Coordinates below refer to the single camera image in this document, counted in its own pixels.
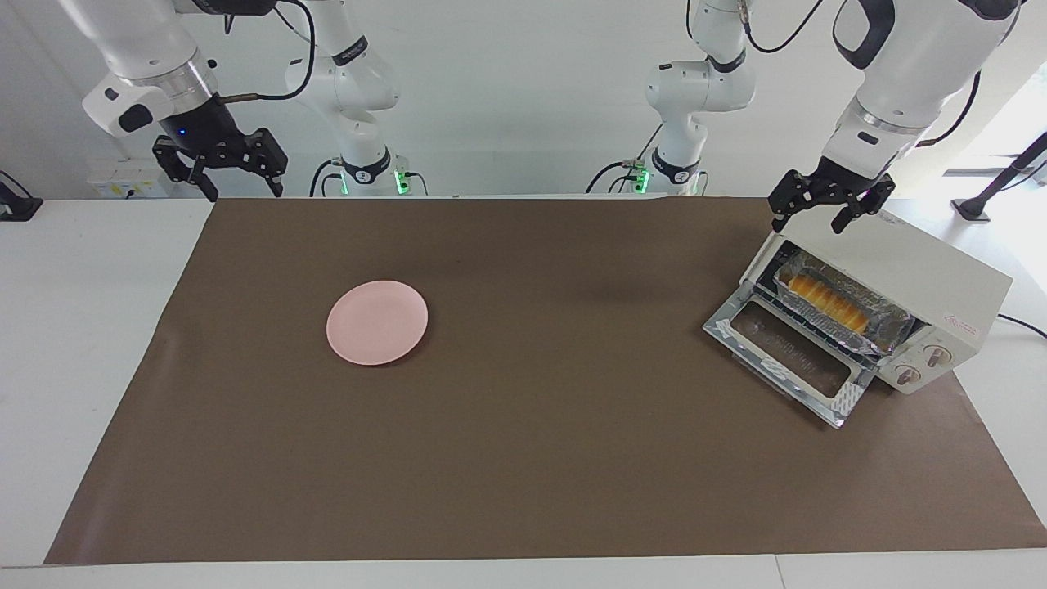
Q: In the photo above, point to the brown table mat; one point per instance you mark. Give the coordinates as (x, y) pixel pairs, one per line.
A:
(572, 458)

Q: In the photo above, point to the black table clamp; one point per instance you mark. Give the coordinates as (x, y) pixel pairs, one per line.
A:
(20, 209)

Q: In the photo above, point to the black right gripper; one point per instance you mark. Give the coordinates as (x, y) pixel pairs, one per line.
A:
(208, 135)

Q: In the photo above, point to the black stand with base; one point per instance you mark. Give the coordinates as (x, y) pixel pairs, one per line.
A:
(973, 209)

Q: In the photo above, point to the pink round plate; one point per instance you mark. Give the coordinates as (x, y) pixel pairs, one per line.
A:
(376, 323)

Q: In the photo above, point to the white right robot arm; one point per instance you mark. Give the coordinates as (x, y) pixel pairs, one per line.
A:
(147, 49)

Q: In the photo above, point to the glass toaster oven door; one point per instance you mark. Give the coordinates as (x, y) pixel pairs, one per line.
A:
(769, 368)

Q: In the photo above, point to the silver foil baking tray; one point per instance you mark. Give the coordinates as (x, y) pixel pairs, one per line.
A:
(887, 323)

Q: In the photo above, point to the cream toaster oven body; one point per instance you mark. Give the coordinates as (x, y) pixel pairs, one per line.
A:
(924, 262)

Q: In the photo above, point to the beige oven knob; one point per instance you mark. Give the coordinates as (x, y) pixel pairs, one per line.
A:
(906, 375)
(936, 354)

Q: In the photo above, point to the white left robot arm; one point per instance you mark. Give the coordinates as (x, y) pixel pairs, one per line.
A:
(924, 57)

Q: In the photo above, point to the sliced yellow bread loaf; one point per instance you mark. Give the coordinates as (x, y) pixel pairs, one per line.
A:
(826, 303)

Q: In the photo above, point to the white wall socket box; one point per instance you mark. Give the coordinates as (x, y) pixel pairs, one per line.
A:
(114, 184)

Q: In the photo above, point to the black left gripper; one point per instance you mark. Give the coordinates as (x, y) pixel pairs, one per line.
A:
(834, 184)

